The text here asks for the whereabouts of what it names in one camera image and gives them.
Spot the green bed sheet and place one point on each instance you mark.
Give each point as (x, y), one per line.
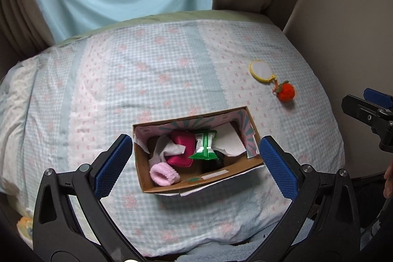
(184, 18)

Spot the green snack packet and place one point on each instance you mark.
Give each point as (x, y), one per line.
(204, 147)

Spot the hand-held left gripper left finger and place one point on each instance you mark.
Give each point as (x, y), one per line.
(114, 166)

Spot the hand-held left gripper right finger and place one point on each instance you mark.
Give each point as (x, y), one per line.
(278, 166)

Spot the cardboard box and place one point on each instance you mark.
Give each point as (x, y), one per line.
(215, 177)

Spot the orange knitted fruit charm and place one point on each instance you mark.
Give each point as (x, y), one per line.
(286, 92)

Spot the pink zip pouch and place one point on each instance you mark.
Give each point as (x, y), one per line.
(182, 148)

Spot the round yellow pocket mirror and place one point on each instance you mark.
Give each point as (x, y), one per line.
(261, 70)

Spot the pale yellow cloth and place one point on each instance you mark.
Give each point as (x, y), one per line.
(25, 226)

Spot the grey cloth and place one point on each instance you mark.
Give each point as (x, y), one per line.
(164, 147)

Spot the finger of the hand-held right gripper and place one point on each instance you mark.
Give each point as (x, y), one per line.
(379, 98)
(359, 108)

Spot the pink fluffy wristband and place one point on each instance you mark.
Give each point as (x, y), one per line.
(164, 174)

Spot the white paper tissue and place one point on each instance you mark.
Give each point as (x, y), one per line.
(231, 142)

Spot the person's right hand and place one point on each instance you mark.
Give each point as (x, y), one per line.
(389, 180)

